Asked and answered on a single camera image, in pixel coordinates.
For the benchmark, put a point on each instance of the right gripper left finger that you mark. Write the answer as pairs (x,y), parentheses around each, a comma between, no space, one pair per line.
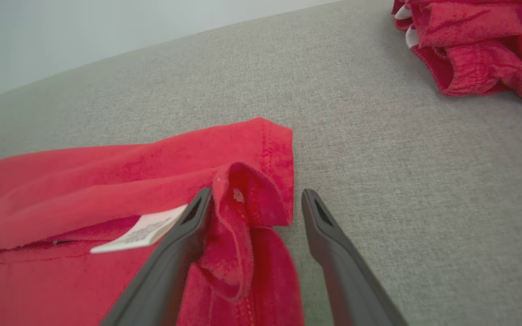
(166,280)

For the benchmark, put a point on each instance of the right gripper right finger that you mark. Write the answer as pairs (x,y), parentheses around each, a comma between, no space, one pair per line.
(351,285)

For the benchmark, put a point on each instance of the red shirt with white sleeve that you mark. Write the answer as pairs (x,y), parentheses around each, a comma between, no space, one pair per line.
(61,181)

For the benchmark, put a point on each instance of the red shorts with white stripe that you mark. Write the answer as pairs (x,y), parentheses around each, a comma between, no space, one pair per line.
(483,45)

